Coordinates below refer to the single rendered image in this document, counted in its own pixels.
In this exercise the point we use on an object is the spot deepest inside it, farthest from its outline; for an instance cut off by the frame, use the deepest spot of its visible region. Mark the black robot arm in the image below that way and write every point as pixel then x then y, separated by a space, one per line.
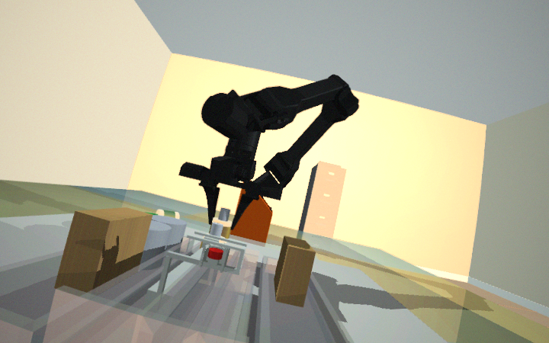
pixel 243 118

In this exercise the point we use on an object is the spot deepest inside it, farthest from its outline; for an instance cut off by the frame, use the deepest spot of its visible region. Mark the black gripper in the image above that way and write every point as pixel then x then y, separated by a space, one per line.
pixel 252 189

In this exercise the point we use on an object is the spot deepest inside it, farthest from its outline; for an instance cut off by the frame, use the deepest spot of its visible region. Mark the green and white jar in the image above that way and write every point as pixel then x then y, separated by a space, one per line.
pixel 167 213

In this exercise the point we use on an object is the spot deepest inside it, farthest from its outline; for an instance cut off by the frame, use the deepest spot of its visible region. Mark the red short cylinder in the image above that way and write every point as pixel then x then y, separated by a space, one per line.
pixel 215 253

